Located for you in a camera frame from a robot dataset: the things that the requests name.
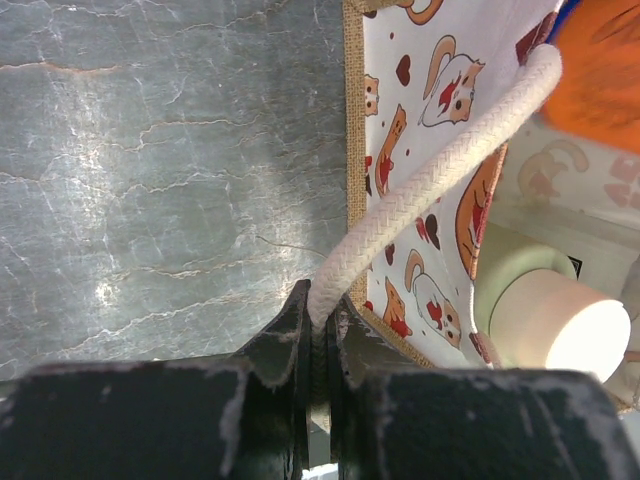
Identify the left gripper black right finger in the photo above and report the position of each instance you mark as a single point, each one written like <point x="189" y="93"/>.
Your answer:
<point x="394" y="419"/>

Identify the white cap cream bottle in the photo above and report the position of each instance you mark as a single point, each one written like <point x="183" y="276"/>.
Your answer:
<point x="533" y="313"/>

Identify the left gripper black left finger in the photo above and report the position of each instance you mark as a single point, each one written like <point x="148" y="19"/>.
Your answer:
<point x="237" y="416"/>

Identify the printed canvas tote bag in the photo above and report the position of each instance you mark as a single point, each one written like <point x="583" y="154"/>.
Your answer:
<point x="446" y="133"/>

